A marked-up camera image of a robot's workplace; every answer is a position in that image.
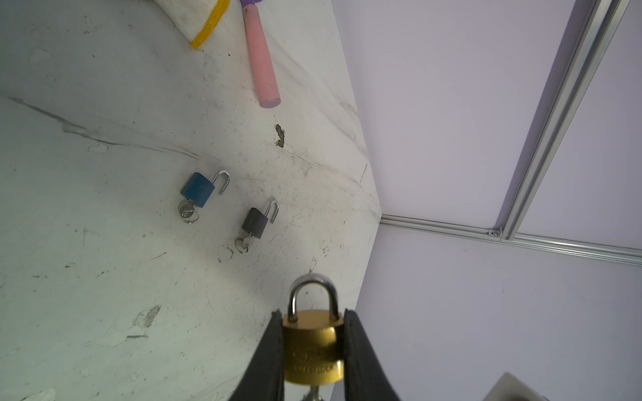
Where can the blue padlock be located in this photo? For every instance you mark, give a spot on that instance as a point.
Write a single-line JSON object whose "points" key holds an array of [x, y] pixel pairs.
{"points": [[199, 188]]}

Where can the aluminium frame back bar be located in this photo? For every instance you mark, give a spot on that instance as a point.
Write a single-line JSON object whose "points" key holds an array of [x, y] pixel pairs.
{"points": [[606, 253]]}

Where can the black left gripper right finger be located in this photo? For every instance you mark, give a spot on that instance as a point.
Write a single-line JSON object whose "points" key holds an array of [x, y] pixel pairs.
{"points": [[364, 378]]}

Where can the aluminium frame post right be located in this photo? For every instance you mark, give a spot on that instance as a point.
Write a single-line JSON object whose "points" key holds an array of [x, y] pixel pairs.
{"points": [[589, 32]]}

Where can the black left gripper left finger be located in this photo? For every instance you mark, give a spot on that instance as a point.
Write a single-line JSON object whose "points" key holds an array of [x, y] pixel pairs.
{"points": [[264, 377]]}

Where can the brass padlock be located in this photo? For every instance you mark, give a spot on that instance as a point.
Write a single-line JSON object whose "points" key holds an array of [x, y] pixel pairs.
{"points": [[312, 343]]}

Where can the black padlock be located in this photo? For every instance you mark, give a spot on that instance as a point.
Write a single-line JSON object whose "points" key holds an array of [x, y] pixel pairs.
{"points": [[256, 221]]}

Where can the purple pink toy shovel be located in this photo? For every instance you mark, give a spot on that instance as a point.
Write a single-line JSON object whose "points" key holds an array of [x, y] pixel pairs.
{"points": [[260, 59]]}

